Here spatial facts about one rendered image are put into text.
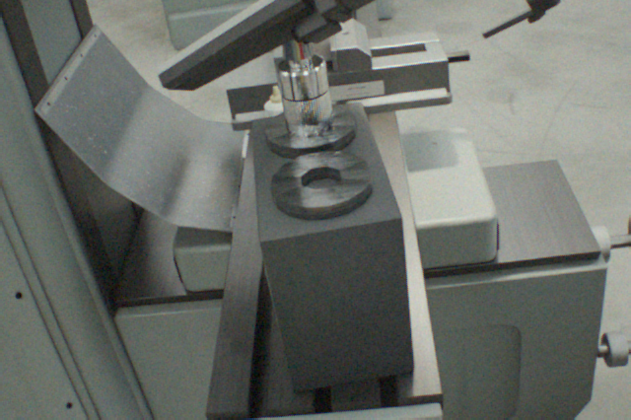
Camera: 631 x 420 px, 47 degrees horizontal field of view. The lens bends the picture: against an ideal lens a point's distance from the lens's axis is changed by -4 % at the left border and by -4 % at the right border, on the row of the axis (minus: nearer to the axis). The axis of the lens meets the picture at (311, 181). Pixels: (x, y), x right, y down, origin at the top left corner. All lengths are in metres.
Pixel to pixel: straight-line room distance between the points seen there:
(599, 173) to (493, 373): 1.51
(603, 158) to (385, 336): 2.19
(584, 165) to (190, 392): 1.83
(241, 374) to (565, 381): 0.74
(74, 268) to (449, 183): 0.59
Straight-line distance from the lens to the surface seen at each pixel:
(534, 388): 1.38
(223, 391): 0.76
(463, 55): 1.23
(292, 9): 0.24
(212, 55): 0.25
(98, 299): 1.21
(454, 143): 1.30
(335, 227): 0.62
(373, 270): 0.65
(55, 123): 1.07
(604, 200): 2.61
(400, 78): 1.17
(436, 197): 1.16
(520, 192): 1.33
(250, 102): 1.18
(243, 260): 0.91
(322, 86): 0.71
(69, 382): 1.29
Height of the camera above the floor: 1.48
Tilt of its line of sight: 32 degrees down
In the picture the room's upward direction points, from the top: 9 degrees counter-clockwise
